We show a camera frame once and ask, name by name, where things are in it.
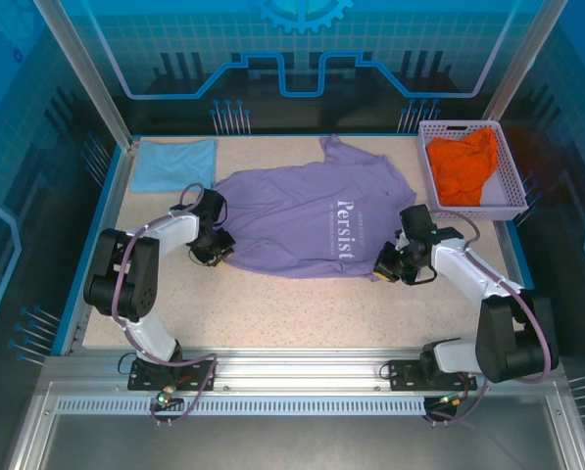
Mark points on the lavender plastic basket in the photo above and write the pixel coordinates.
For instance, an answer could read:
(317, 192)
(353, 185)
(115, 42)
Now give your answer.
(495, 196)

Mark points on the folded light blue t-shirt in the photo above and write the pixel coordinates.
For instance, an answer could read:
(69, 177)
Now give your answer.
(174, 164)

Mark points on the aluminium frame post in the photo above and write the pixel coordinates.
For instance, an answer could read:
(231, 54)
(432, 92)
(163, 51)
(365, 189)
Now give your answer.
(522, 59)
(91, 78)

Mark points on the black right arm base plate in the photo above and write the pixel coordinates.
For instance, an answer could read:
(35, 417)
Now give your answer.
(404, 377)

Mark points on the aluminium table rail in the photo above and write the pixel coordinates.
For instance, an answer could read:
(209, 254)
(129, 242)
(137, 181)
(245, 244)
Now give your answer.
(297, 367)

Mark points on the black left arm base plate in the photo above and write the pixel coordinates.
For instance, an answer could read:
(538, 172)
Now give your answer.
(199, 377)

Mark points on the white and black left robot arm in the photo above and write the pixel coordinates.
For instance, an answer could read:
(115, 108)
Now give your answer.
(125, 279)

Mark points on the purple t-shirt with white print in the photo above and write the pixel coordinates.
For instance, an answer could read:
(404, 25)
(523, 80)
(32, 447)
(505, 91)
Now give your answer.
(292, 215)

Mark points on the crumpled orange t-shirt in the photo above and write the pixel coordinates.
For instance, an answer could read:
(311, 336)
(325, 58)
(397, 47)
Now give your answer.
(461, 166)

